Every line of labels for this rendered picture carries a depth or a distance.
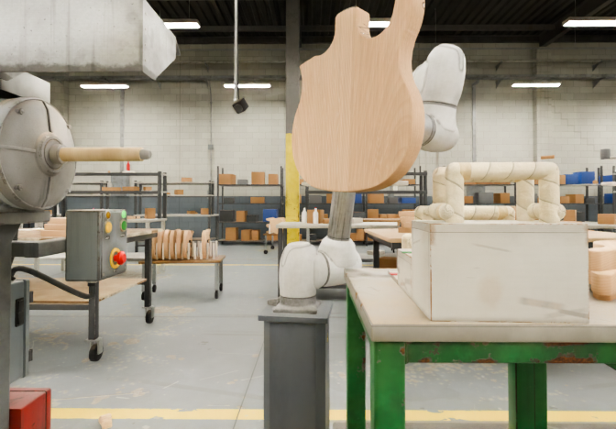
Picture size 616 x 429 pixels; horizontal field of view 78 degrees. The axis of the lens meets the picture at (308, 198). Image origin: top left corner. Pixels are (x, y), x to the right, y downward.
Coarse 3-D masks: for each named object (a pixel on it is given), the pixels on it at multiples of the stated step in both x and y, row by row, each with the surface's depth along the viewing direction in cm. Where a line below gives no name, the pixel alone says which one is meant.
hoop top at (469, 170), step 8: (448, 168) 69; (456, 168) 68; (464, 168) 68; (472, 168) 68; (480, 168) 68; (488, 168) 68; (496, 168) 68; (504, 168) 68; (512, 168) 68; (520, 168) 67; (528, 168) 67; (536, 168) 67; (544, 168) 67; (552, 168) 67; (464, 176) 68; (472, 176) 68; (480, 176) 68; (488, 176) 68; (496, 176) 68; (504, 176) 68; (512, 176) 68; (520, 176) 68; (528, 176) 68; (536, 176) 68; (544, 176) 68
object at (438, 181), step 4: (436, 176) 77; (440, 176) 76; (444, 176) 76; (436, 180) 77; (440, 180) 76; (444, 180) 76; (436, 184) 77; (440, 184) 76; (444, 184) 76; (436, 188) 77; (440, 188) 76; (444, 188) 76; (436, 192) 77; (440, 192) 76; (444, 192) 76; (436, 196) 77; (440, 196) 76; (444, 196) 76; (436, 200) 77; (440, 200) 76; (444, 200) 76; (444, 220) 76
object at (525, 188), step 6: (522, 180) 76; (528, 180) 75; (516, 186) 77; (522, 186) 76; (528, 186) 75; (516, 192) 77; (522, 192) 76; (528, 192) 75; (516, 198) 77; (522, 198) 76; (528, 198) 75; (516, 204) 77; (522, 204) 76; (528, 204) 75; (516, 210) 77; (522, 210) 76; (516, 216) 77; (522, 216) 76; (528, 216) 75
